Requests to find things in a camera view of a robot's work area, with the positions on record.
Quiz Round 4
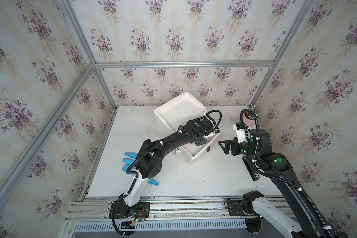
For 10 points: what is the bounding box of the white drawer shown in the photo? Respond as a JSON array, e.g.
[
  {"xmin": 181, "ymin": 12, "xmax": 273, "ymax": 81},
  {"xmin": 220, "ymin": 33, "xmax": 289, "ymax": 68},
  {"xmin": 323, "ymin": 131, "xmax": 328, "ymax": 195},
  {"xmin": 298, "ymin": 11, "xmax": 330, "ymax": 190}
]
[{"xmin": 174, "ymin": 133, "xmax": 220, "ymax": 165}]

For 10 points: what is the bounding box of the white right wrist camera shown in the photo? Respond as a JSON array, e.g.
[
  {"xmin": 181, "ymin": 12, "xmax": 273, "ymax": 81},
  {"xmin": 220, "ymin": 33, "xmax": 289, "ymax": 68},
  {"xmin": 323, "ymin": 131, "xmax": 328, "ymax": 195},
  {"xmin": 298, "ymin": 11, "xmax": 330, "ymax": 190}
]
[{"xmin": 233, "ymin": 122, "xmax": 250, "ymax": 144}]

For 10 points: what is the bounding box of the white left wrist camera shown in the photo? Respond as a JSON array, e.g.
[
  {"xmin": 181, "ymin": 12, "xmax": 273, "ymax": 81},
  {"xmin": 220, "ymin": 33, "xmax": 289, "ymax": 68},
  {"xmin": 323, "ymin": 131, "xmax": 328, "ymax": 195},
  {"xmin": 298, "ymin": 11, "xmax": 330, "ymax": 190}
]
[{"xmin": 204, "ymin": 127, "xmax": 220, "ymax": 139}]

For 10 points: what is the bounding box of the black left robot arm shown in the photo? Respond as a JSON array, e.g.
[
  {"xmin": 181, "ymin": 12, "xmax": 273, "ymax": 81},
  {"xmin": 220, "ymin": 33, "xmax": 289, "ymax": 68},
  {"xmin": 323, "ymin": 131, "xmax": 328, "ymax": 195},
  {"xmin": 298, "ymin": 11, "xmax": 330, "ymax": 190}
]
[{"xmin": 108, "ymin": 110, "xmax": 222, "ymax": 219}]

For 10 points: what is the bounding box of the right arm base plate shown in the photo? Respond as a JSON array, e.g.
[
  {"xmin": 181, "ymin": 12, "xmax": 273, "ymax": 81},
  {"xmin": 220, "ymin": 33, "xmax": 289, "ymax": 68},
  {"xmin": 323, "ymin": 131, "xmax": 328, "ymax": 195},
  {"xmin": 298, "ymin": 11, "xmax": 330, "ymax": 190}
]
[{"xmin": 224, "ymin": 199, "xmax": 260, "ymax": 217}]

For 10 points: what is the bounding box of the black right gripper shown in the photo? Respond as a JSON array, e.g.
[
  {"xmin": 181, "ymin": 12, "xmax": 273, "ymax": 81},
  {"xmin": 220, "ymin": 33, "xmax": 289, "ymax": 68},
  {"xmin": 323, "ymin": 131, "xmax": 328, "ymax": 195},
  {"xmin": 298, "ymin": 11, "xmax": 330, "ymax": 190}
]
[{"xmin": 220, "ymin": 135, "xmax": 261, "ymax": 162}]

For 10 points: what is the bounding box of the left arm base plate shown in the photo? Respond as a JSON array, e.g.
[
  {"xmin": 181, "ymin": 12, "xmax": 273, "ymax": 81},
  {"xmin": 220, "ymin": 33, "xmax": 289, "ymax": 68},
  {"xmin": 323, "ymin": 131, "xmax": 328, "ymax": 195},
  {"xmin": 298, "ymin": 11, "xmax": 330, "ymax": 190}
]
[{"xmin": 109, "ymin": 200, "xmax": 151, "ymax": 219}]

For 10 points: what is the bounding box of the aluminium mounting rail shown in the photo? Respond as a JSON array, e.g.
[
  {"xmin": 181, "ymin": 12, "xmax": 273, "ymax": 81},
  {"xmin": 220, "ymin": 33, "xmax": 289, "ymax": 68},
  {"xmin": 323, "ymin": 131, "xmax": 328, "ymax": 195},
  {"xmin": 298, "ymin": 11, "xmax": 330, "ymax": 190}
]
[{"xmin": 62, "ymin": 196, "xmax": 243, "ymax": 222}]

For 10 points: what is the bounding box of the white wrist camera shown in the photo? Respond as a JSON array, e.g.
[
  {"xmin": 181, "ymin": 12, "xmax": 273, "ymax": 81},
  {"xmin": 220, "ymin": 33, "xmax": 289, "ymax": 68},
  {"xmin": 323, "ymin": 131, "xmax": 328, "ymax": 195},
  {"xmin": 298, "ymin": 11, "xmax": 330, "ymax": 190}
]
[
  {"xmin": 233, "ymin": 122, "xmax": 250, "ymax": 144},
  {"xmin": 204, "ymin": 127, "xmax": 220, "ymax": 139}
]

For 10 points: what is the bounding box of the pink metal pen bucket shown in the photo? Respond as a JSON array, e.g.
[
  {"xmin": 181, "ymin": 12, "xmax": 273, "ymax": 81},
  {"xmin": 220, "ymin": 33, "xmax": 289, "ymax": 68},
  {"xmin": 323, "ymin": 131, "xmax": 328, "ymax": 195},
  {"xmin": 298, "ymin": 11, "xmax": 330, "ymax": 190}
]
[{"xmin": 244, "ymin": 118, "xmax": 256, "ymax": 130}]

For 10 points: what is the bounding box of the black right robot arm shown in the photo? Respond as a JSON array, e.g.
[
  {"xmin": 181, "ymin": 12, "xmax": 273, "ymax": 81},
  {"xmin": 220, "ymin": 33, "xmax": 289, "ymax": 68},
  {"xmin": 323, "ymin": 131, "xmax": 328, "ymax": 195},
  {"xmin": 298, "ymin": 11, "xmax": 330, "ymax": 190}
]
[{"xmin": 219, "ymin": 109, "xmax": 339, "ymax": 238}]

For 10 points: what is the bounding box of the blue toy microphone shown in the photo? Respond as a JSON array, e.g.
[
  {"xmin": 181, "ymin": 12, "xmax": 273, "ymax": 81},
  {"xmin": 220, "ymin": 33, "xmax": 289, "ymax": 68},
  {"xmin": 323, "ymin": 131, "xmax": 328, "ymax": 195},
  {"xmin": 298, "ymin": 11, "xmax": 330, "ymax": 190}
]
[
  {"xmin": 121, "ymin": 164, "xmax": 160, "ymax": 187},
  {"xmin": 124, "ymin": 152, "xmax": 137, "ymax": 159},
  {"xmin": 123, "ymin": 158, "xmax": 134, "ymax": 165}
]

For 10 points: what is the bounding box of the white plastic drawer cabinet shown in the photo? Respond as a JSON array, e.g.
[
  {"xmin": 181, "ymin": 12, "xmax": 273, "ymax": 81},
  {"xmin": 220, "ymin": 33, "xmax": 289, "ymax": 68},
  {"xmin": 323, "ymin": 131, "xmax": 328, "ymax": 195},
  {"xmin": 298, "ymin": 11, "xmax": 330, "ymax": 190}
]
[{"xmin": 154, "ymin": 92, "xmax": 208, "ymax": 138}]

